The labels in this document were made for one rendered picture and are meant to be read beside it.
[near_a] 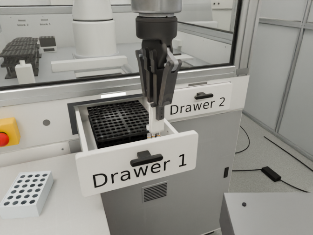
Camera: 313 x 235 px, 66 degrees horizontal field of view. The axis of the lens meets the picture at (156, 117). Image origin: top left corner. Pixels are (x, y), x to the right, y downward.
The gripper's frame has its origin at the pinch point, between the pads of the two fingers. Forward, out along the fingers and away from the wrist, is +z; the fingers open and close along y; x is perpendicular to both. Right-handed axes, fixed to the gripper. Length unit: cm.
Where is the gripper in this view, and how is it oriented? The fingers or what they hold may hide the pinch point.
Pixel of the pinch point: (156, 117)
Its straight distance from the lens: 52.1
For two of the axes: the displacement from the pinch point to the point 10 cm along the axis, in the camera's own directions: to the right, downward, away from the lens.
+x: -8.4, 2.4, -4.9
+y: -5.4, -3.7, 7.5
